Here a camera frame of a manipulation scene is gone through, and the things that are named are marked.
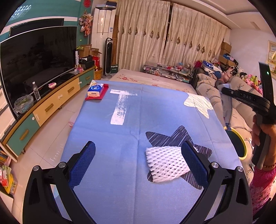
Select framed flower painting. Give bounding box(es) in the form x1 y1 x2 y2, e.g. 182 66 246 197
266 40 276 79

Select black flat television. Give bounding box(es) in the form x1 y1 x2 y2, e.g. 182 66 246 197
1 26 77 110

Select person right hand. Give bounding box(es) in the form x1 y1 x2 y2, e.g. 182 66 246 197
252 115 275 171

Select beige cushioned sofa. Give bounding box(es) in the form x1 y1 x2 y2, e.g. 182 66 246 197
194 73 255 183

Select black tower fan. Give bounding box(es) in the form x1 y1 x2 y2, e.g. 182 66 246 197
102 37 113 79

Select glass bowl with plants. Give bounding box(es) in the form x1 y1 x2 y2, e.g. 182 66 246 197
14 95 34 114

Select stacked cardboard boxes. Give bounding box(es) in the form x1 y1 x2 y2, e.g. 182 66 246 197
218 42 238 67

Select pile of plush toys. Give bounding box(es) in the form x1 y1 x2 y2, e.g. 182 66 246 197
191 60 263 94

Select clear water bottle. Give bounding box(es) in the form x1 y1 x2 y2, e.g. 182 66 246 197
32 82 41 101

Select red cloth pad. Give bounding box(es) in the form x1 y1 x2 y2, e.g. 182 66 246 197
85 84 109 100

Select low cluttered glass table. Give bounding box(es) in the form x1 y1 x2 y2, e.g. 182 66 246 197
142 62 192 83

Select beige patterned curtains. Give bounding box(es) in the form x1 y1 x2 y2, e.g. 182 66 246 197
116 1 229 71

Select colourful hanging wall ornament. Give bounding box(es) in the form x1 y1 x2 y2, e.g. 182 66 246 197
79 10 93 37

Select white standing air conditioner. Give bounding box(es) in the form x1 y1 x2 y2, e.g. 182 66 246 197
91 7 116 67

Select white foam fruit net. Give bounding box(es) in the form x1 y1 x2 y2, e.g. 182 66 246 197
145 146 190 183

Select blue star tablecloth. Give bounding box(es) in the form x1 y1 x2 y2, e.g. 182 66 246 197
61 82 241 223

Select white drawer unit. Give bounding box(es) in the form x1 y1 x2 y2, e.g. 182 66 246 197
0 85 16 142

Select blue tissue pack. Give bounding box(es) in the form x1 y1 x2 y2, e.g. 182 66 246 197
87 84 104 98

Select yellow rimmed green trash bin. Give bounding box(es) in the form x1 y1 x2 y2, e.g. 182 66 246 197
224 126 248 161

